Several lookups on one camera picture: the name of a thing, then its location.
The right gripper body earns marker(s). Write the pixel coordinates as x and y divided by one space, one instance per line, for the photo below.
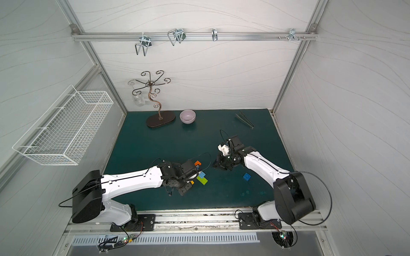
226 158

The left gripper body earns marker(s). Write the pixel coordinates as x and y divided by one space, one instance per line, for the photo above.
187 168

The lime green lego brick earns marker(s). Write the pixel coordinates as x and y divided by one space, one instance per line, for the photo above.
202 180

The small blue lego brick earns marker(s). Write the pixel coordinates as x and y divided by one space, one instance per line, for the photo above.
247 177

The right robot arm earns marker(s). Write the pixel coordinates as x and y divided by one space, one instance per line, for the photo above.
293 199

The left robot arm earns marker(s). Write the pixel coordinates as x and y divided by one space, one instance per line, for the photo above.
93 197

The black tongs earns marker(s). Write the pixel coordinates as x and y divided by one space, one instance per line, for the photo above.
244 119

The pink bowl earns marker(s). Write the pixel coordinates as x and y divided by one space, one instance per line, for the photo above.
187 116

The brown metal jewelry stand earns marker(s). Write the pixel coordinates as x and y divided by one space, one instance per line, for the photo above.
161 118

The small glass bottle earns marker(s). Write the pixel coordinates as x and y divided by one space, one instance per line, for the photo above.
138 86

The right round controller board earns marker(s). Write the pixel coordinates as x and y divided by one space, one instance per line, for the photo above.
283 239

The metal hook clamp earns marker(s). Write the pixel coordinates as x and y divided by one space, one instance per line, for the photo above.
176 36
214 35
143 45
292 36

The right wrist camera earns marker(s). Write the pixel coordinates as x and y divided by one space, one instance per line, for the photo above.
224 149

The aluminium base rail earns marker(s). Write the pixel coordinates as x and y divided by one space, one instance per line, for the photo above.
216 220

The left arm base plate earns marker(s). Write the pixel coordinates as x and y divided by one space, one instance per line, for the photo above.
143 222

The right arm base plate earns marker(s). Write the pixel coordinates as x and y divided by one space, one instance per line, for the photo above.
249 221

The white vented cable duct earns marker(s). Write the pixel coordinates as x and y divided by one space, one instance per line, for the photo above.
174 238

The left controller board with cables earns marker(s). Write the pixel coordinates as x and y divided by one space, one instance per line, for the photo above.
113 243

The white wire basket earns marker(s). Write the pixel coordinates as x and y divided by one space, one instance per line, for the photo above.
64 132

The aluminium crossbar rail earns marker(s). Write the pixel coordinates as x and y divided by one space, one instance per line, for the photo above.
190 36

